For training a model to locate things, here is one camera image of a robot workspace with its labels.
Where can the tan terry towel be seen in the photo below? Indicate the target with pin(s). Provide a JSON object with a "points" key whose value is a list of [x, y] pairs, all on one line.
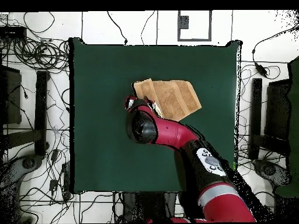
{"points": [[177, 98]]}

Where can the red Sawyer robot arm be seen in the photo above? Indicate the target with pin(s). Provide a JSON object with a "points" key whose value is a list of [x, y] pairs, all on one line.
{"points": [[172, 133]]}

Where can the flat black device box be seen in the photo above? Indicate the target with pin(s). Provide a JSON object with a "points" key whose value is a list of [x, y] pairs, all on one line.
{"points": [[12, 32]]}

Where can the dark green table cloth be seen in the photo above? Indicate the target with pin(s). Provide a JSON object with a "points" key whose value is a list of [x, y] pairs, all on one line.
{"points": [[105, 70]]}

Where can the small black power adapter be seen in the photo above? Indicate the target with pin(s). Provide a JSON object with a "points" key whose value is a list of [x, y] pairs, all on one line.
{"points": [[55, 155], [53, 185]]}

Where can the small dark grey box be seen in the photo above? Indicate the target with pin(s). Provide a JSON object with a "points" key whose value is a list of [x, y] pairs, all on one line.
{"points": [[184, 22]]}

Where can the black power strip with plugs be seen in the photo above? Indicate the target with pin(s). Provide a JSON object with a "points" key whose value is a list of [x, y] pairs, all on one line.
{"points": [[66, 182]]}

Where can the black stand column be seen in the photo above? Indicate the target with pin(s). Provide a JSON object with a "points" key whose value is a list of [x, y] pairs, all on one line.
{"points": [[149, 205]]}

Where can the dark rectangular box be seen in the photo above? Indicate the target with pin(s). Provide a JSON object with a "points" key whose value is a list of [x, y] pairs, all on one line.
{"points": [[10, 93], [278, 109]]}

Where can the grey square floor frame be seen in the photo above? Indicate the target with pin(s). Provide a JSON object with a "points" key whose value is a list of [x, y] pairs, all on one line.
{"points": [[193, 40]]}

